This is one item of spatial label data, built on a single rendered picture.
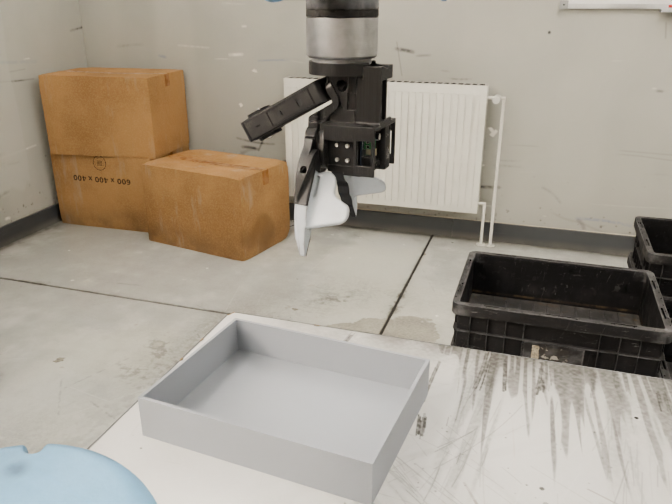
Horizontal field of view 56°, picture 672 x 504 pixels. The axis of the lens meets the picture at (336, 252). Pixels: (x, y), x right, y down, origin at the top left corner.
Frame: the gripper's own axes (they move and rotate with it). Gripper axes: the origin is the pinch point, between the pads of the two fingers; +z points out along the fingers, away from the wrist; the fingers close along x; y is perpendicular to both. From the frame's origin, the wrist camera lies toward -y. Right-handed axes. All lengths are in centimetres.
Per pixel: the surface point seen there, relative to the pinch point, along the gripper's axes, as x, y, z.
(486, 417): -1.5, 21.0, 18.9
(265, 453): -19.7, 2.1, 16.4
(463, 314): 48, 8, 31
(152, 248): 169, -169, 89
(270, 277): 161, -99, 89
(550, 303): 78, 23, 40
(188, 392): -11.5, -13.1, 18.3
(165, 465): -22.7, -8.1, 19.0
